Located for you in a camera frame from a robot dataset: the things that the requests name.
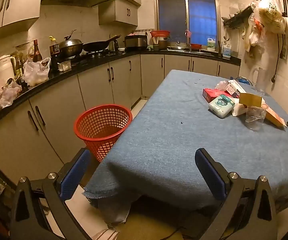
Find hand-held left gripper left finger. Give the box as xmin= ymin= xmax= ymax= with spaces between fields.
xmin=10 ymin=147 xmax=92 ymax=240

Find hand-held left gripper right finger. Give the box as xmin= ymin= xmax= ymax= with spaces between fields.
xmin=195 ymin=148 xmax=278 ymax=240

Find red plastic mesh basket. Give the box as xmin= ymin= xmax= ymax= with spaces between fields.
xmin=74 ymin=104 xmax=133 ymax=163

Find clear plastic cup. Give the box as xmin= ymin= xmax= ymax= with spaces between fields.
xmin=245 ymin=106 xmax=267 ymax=131

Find white tissue packet red label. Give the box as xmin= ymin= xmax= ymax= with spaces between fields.
xmin=232 ymin=99 xmax=247 ymax=117

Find green tissue pack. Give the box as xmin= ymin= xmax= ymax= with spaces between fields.
xmin=208 ymin=94 xmax=235 ymax=119

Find blue tablecloth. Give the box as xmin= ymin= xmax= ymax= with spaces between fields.
xmin=83 ymin=69 xmax=288 ymax=227

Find beige lower cabinets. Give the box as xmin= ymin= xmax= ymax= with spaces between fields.
xmin=0 ymin=54 xmax=241 ymax=185

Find clear plastic pitcher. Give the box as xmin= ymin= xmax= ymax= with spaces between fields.
xmin=251 ymin=67 xmax=272 ymax=95

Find red tissue pack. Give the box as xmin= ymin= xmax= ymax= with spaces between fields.
xmin=202 ymin=88 xmax=226 ymax=103

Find blue plastic object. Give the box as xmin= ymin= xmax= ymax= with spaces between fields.
xmin=230 ymin=76 xmax=253 ymax=85

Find white box with dark print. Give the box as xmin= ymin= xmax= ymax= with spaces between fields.
xmin=225 ymin=79 xmax=247 ymax=98

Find black kitchen countertop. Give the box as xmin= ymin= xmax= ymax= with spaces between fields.
xmin=0 ymin=47 xmax=242 ymax=135

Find steel seasoning container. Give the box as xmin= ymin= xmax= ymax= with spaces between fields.
xmin=57 ymin=60 xmax=72 ymax=71

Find red printed plastic bag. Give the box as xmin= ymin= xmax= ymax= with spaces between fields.
xmin=243 ymin=12 xmax=266 ymax=53

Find oil bottles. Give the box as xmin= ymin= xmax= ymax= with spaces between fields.
xmin=15 ymin=52 xmax=25 ymax=84

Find gas stove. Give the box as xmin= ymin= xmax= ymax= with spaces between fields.
xmin=59 ymin=49 xmax=124 ymax=63

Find dark sauce bottle yellow cap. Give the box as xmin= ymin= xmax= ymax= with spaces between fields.
xmin=49 ymin=36 xmax=60 ymax=70

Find brown bottle red label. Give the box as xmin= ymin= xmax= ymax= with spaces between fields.
xmin=32 ymin=39 xmax=43 ymax=63

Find white electric kettle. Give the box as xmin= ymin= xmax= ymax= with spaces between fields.
xmin=0 ymin=56 xmax=17 ymax=83

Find white printed plastic bag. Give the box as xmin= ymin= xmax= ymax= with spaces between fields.
xmin=255 ymin=0 xmax=287 ymax=34

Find steel wok with lid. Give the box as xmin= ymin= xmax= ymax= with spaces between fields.
xmin=58 ymin=29 xmax=84 ymax=58

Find black frying pan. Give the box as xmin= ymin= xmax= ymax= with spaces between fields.
xmin=82 ymin=34 xmax=122 ymax=53

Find white jug green label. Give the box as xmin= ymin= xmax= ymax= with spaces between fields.
xmin=207 ymin=37 xmax=217 ymax=51

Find glass pot lid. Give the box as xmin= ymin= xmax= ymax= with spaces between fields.
xmin=170 ymin=39 xmax=187 ymax=50

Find sink faucet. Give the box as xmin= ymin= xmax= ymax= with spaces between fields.
xmin=185 ymin=30 xmax=192 ymax=52

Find brown pot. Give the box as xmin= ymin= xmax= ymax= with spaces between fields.
xmin=158 ymin=37 xmax=171 ymax=50

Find silver electric cooker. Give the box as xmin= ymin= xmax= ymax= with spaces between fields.
xmin=124 ymin=35 xmax=148 ymax=50

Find red plastic basin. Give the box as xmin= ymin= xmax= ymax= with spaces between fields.
xmin=150 ymin=30 xmax=171 ymax=38

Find black power cord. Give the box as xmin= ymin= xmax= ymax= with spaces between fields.
xmin=272 ymin=34 xmax=286 ymax=83

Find dark wall rack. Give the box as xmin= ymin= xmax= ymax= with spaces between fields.
xmin=223 ymin=5 xmax=253 ymax=28

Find window with metal frame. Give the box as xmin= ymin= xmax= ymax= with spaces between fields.
xmin=154 ymin=0 xmax=221 ymax=48

